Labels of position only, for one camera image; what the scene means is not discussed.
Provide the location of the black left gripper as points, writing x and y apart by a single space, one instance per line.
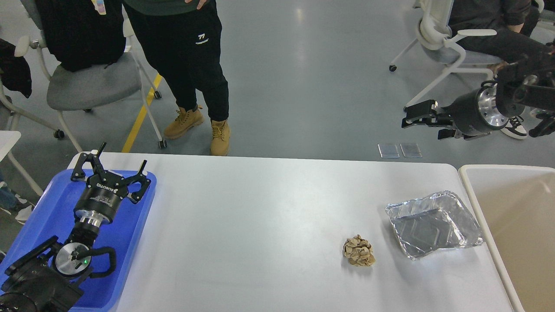
100 197

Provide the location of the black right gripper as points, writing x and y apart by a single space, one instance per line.
474 114

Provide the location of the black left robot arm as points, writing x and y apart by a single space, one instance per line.
75 250

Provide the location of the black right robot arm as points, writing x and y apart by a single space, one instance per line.
526 83

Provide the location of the right floor plate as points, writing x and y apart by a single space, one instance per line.
411 150

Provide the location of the floor plate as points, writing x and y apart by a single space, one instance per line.
388 151
411 150

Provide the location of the left floor plate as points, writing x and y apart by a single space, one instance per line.
388 151

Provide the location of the blue plastic tray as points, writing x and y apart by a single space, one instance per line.
53 216

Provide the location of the aluminium foil tray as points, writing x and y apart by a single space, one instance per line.
438 221

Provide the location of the grey office chair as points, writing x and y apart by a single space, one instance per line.
91 87

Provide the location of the white office chair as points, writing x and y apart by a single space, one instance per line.
440 44

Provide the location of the white side table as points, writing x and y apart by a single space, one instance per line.
8 139

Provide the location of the beige plastic bin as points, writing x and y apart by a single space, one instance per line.
515 208

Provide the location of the seated person dark clothes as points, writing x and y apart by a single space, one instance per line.
513 20

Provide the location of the black garment far left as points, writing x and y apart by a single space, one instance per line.
15 71

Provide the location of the black jacket on chair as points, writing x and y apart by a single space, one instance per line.
78 36

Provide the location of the crumpled brown paper ball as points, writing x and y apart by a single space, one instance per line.
358 252

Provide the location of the standing person black trousers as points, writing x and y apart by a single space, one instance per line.
181 40

